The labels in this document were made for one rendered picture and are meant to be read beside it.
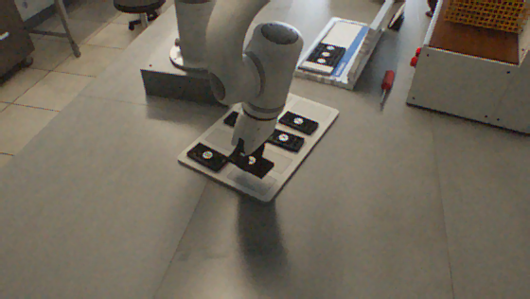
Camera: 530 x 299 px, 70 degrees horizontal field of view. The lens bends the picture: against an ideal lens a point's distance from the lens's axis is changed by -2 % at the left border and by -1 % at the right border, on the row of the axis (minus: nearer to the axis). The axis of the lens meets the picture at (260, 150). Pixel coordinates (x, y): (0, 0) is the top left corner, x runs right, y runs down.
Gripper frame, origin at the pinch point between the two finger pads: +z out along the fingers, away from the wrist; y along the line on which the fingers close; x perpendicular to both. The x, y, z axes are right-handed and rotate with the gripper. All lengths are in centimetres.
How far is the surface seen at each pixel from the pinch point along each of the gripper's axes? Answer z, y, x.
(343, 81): 6.6, -48.8, 0.8
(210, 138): 11.0, -5.3, -15.2
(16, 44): 129, -56, -240
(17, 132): 138, -10, -172
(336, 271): 2.7, 9.1, 28.7
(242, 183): 7.6, 2.2, 1.0
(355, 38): 8, -78, -9
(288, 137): 6.3, -16.4, 1.3
